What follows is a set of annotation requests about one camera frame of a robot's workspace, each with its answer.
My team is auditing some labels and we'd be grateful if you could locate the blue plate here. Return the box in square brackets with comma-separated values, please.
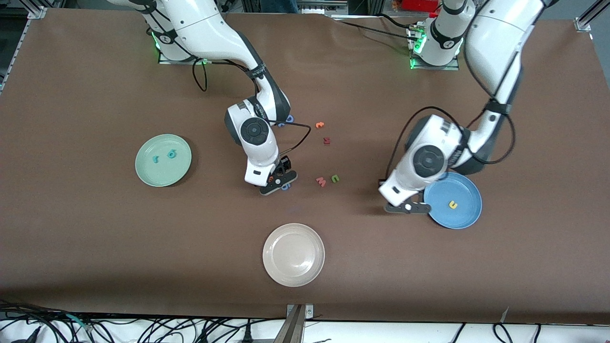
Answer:
[423, 172, 483, 230]

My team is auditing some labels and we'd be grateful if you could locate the beige plate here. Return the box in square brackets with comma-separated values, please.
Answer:
[262, 223, 325, 287]

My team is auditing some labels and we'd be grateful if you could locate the pale green plate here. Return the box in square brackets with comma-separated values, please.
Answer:
[135, 134, 193, 187]

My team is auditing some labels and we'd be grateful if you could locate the person in blue jeans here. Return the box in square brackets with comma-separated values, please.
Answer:
[260, 0, 299, 14]

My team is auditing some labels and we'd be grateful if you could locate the aluminium profile bar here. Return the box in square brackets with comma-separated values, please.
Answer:
[273, 305, 305, 343]

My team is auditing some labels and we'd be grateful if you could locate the grey power strip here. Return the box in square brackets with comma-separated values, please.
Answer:
[298, 1, 348, 15]

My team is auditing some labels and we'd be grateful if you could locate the red box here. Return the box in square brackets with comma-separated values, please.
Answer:
[400, 0, 439, 12]

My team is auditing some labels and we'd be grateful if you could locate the table cover sheet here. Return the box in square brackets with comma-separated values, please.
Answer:
[0, 7, 610, 325]

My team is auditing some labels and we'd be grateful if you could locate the aluminium corner profile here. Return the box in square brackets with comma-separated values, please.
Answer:
[19, 0, 48, 20]
[574, 0, 610, 32]

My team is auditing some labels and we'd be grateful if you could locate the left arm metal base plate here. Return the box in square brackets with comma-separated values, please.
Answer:
[408, 24, 461, 71]

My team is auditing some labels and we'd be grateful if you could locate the small metal bracket plate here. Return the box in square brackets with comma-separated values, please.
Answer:
[286, 303, 314, 319]

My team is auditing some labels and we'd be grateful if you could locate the black cable on table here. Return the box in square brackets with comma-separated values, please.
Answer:
[332, 18, 421, 43]
[378, 13, 417, 30]

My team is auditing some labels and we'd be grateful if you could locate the teal floor cable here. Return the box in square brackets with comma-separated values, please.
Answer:
[66, 313, 91, 331]

